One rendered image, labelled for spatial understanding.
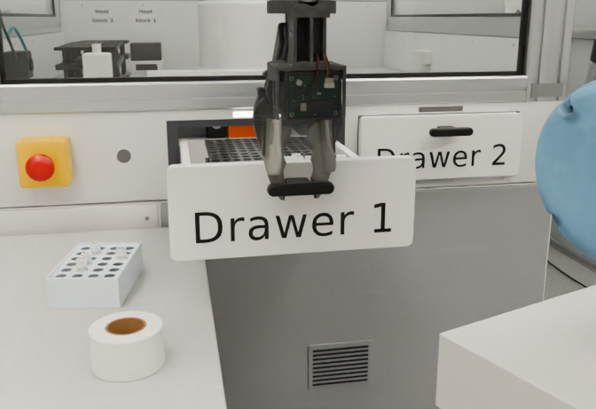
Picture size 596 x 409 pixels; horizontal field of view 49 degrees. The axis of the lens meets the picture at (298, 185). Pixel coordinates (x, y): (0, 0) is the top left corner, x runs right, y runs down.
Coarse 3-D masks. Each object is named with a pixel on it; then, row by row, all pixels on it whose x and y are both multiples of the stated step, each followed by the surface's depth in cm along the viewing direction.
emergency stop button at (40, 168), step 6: (36, 156) 95; (42, 156) 95; (48, 156) 96; (30, 162) 95; (36, 162) 95; (42, 162) 95; (48, 162) 96; (30, 168) 95; (36, 168) 95; (42, 168) 95; (48, 168) 96; (54, 168) 97; (30, 174) 95; (36, 174) 96; (42, 174) 96; (48, 174) 96; (36, 180) 96; (42, 180) 96
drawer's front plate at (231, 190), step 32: (288, 160) 76; (352, 160) 76; (384, 160) 77; (192, 192) 73; (224, 192) 74; (256, 192) 75; (352, 192) 77; (384, 192) 78; (192, 224) 74; (224, 224) 75; (256, 224) 76; (352, 224) 78; (192, 256) 75; (224, 256) 76
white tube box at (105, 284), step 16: (80, 256) 83; (96, 256) 83; (112, 256) 83; (128, 256) 83; (64, 272) 78; (80, 272) 78; (96, 272) 78; (112, 272) 78; (128, 272) 80; (48, 288) 76; (64, 288) 76; (80, 288) 76; (96, 288) 76; (112, 288) 76; (128, 288) 80; (48, 304) 76; (64, 304) 76; (80, 304) 76; (96, 304) 76; (112, 304) 76
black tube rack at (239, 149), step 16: (208, 144) 101; (224, 144) 101; (240, 144) 101; (256, 144) 102; (288, 144) 101; (304, 144) 101; (208, 160) 103; (224, 160) 90; (240, 160) 89; (256, 160) 89
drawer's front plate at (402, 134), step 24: (360, 120) 109; (384, 120) 109; (408, 120) 110; (432, 120) 111; (456, 120) 112; (480, 120) 112; (504, 120) 113; (360, 144) 110; (384, 144) 110; (408, 144) 111; (432, 144) 112; (456, 144) 113; (480, 144) 113; (504, 144) 114; (432, 168) 113; (456, 168) 114; (480, 168) 115; (504, 168) 115
